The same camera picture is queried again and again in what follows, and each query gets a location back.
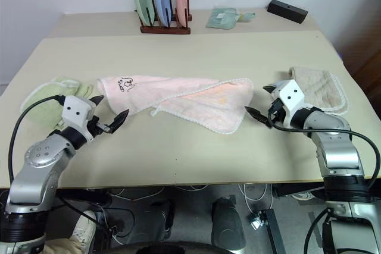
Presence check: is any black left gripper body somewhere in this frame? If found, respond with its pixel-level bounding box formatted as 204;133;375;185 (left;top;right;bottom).
86;114;108;136

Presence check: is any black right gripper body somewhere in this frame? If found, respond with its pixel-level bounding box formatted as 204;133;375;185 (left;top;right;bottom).
267;99;288;125

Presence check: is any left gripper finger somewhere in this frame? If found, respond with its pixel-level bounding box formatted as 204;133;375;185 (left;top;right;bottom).
89;95;105;108
102;109;130;134

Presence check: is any beige towel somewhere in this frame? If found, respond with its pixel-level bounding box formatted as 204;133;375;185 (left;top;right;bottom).
277;66;349;116

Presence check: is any light green towel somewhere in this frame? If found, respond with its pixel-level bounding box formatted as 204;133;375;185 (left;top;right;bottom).
20;76;96;127

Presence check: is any pink embroidered towel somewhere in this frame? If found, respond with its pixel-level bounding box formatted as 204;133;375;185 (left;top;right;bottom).
96;74;255;136

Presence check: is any black rectangular box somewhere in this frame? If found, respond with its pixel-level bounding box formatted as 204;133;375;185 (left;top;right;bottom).
266;0;309;24

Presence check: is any black table crossbar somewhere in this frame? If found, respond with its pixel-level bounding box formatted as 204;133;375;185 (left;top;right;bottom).
273;182;326;199

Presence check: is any folded teal cloth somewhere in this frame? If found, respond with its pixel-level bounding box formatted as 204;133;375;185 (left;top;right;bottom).
205;7;239;30

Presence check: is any white sneaker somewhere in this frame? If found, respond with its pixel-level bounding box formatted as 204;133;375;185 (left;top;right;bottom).
291;191;314;202
72;209;98;248

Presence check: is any brown wooden dish rack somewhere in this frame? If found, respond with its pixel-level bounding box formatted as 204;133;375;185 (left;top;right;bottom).
139;0;192;36

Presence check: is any small grey plug adapter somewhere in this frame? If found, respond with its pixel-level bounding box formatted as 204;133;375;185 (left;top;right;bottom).
251;211;266;231

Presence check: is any black metal table leg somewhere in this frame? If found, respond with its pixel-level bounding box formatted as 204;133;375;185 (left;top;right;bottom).
257;208;288;254

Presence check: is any dark rounded robot body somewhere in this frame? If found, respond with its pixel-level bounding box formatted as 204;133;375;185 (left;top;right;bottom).
109;240;217;254

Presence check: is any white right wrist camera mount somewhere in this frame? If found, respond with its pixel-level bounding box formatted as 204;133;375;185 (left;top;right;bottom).
271;79;313;128

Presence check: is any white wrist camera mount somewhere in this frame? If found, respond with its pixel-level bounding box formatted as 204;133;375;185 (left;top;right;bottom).
271;79;313;128
61;95;96;142

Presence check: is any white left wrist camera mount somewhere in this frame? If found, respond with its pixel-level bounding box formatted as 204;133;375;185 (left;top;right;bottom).
61;95;96;142

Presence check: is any white floor cable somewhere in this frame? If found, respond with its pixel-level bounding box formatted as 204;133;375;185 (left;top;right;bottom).
108;186;165;205
239;182;270;211

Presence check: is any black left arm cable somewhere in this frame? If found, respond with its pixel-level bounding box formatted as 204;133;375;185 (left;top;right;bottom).
8;95;67;185

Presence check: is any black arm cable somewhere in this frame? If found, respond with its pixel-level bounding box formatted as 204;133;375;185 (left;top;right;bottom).
8;95;67;185
266;110;381;190

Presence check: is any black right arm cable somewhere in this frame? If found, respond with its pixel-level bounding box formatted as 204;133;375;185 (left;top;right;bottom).
266;110;381;190

